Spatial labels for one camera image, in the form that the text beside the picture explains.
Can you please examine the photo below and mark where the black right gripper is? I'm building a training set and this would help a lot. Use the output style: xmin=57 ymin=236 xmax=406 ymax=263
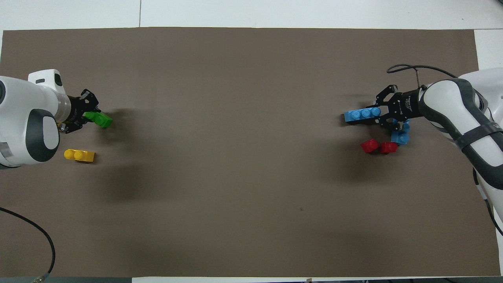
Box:
xmin=375 ymin=84 xmax=424 ymax=133

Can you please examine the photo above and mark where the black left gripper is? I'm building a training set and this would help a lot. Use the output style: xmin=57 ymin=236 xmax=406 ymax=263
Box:
xmin=58 ymin=89 xmax=100 ymax=134

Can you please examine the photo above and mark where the green two-stud block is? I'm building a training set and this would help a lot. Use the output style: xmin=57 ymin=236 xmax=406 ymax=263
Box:
xmin=83 ymin=111 xmax=114 ymax=129

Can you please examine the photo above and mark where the blue three-stud block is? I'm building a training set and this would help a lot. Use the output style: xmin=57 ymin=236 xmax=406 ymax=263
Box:
xmin=391 ymin=120 xmax=411 ymax=146
xmin=344 ymin=107 xmax=382 ymax=125

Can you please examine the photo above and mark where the brown table mat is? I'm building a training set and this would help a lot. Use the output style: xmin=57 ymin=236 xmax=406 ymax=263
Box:
xmin=0 ymin=27 xmax=501 ymax=278

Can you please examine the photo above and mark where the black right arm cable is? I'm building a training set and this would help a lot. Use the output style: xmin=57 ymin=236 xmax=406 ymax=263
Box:
xmin=387 ymin=64 xmax=503 ymax=237

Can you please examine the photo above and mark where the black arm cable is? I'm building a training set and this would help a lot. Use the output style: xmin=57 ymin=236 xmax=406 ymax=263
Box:
xmin=0 ymin=206 xmax=56 ymax=283
xmin=387 ymin=64 xmax=503 ymax=237

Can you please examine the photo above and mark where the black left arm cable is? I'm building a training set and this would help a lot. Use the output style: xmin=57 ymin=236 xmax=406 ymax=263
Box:
xmin=0 ymin=206 xmax=56 ymax=283

